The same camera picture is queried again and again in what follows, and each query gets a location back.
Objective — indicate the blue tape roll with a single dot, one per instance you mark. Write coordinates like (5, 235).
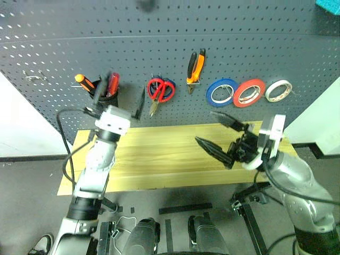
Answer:
(210, 95)

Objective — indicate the black wall ledge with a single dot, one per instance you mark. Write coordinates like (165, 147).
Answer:
(34, 158)

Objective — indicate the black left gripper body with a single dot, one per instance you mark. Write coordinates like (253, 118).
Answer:
(95, 111)

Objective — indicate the white tape roll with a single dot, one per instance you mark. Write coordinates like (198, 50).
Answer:
(267, 95)

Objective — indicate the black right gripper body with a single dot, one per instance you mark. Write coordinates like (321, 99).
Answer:
(244, 148)

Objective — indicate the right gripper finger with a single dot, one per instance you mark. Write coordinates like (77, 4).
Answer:
(228, 120)
(216, 152)

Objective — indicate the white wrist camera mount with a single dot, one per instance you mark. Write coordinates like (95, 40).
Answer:
(276, 127)
(114, 120)

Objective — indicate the black table bracket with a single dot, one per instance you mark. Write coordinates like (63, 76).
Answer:
(110, 205)

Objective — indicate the red tape roll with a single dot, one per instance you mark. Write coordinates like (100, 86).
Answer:
(236, 98)

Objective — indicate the black and white shoe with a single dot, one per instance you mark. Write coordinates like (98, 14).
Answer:
(42, 243)

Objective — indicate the teal foam block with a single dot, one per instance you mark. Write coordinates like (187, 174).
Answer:
(328, 6)

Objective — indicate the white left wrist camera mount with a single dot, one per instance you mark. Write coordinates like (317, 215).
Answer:
(114, 120)

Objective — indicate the black metal table leg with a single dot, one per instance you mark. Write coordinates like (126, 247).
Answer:
(105, 239)

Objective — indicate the dark grey perforated pegboard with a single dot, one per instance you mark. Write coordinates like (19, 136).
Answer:
(186, 26)

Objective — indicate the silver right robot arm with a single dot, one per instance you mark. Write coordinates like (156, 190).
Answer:
(292, 172)

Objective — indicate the silver screwdriver peg hook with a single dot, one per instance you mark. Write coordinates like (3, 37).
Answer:
(75, 85)

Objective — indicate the silver double peg hook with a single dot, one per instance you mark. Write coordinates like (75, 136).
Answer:
(156, 76)

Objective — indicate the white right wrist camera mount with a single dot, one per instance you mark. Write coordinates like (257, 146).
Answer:
(276, 127)

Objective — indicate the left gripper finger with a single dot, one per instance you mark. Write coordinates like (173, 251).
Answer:
(140, 106)
(102, 89)

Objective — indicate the black cup holder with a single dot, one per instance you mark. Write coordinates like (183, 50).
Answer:
(110, 102)

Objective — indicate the orange and black pliers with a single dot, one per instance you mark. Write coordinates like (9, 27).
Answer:
(197, 66)

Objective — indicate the orange and black screwdriver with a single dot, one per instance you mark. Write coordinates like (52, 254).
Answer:
(85, 82)

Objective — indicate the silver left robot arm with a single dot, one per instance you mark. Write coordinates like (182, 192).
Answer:
(98, 164)

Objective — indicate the black metal table frame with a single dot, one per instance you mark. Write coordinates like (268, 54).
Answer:
(251, 220)

